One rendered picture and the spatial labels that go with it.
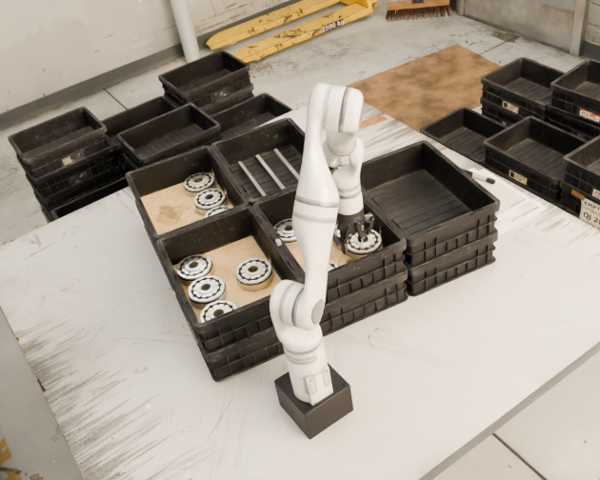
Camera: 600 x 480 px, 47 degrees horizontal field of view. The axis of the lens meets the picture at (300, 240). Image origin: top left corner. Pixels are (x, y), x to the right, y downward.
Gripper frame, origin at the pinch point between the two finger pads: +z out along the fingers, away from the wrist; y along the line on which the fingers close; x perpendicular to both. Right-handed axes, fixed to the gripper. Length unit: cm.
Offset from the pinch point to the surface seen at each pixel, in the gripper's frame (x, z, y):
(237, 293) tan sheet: 4.8, 5.6, -33.8
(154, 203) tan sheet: 60, 6, -44
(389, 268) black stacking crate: -9.9, 3.1, 5.7
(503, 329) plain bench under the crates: -31.9, 18.4, 27.6
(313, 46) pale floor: 306, 89, 112
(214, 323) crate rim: -12.2, -3.9, -43.7
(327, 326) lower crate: -10.4, 14.9, -14.4
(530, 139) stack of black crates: 77, 51, 121
